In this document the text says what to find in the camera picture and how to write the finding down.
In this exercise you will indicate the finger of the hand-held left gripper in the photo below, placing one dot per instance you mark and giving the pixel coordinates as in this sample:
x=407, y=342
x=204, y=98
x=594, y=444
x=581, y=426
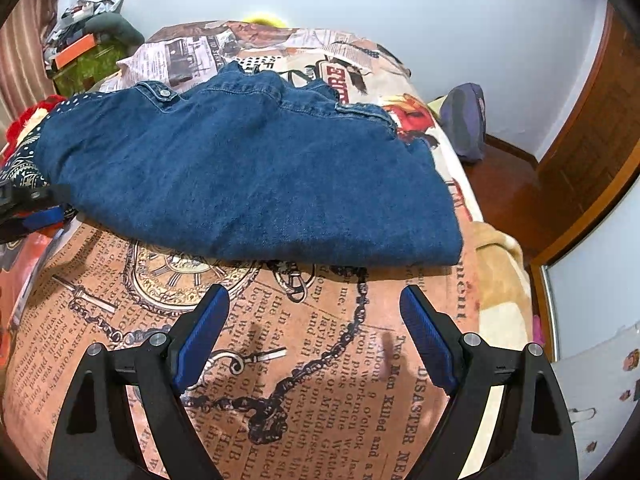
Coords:
x=45, y=217
x=27, y=196

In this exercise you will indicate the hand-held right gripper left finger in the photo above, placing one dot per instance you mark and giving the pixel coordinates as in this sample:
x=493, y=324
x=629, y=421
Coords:
x=200, y=340

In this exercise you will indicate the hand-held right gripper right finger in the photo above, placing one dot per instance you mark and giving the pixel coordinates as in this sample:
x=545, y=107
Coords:
x=427, y=345

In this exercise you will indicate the blue denim jacket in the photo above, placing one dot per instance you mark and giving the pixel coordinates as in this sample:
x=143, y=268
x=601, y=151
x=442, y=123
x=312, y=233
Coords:
x=250, y=175

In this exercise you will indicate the dark polka dot garment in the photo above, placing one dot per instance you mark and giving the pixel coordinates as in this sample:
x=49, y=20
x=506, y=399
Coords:
x=27, y=160

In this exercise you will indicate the orange plastic bag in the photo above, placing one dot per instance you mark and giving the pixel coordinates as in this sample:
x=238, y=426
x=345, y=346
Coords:
x=25, y=270

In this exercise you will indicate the red plush toy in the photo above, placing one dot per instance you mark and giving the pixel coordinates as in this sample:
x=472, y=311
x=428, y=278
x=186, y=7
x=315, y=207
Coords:
x=20, y=120

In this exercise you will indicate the beige fleece blanket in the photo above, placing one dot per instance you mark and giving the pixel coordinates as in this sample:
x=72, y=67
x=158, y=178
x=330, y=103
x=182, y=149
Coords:
x=505, y=285

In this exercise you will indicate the bed with printed cover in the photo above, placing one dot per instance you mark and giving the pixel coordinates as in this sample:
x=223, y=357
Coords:
x=320, y=360

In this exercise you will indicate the green patterned bag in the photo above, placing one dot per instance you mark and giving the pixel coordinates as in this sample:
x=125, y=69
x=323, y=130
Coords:
x=90, y=67

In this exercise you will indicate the brown striped curtain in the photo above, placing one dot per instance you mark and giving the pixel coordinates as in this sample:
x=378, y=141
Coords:
x=27, y=45

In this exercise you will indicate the orange box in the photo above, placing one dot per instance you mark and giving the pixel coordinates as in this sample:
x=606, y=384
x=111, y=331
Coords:
x=75, y=52

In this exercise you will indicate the wardrobe with heart stickers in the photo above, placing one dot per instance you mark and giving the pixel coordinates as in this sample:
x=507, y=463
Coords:
x=600, y=285

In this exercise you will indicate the grey pillow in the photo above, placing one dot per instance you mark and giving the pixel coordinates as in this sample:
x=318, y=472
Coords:
x=117, y=27

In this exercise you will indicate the pile of silver bags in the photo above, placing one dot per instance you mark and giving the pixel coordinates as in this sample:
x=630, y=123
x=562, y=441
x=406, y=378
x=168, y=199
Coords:
x=82, y=10

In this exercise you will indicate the grey backpack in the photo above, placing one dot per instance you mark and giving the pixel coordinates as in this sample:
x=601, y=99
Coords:
x=467, y=120

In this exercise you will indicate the brown wooden door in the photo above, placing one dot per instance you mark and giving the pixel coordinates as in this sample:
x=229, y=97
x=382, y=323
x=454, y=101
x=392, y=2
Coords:
x=595, y=135

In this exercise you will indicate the yellow round object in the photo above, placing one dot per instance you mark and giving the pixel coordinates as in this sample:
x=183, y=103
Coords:
x=265, y=18

